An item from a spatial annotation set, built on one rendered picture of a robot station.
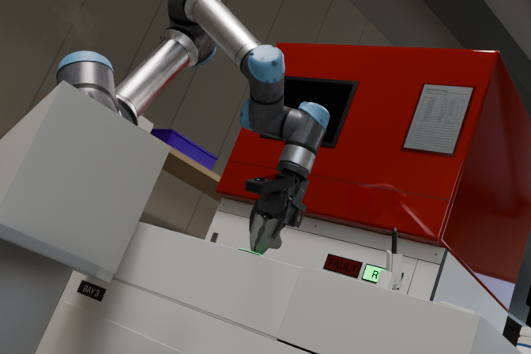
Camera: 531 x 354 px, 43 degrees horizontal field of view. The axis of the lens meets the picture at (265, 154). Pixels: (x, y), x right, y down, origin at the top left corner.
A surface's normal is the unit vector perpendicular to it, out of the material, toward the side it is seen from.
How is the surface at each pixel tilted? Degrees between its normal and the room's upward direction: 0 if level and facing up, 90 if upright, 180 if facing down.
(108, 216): 90
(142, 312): 90
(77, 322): 90
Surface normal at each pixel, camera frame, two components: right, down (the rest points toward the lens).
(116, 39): 0.67, 0.04
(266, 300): -0.51, -0.43
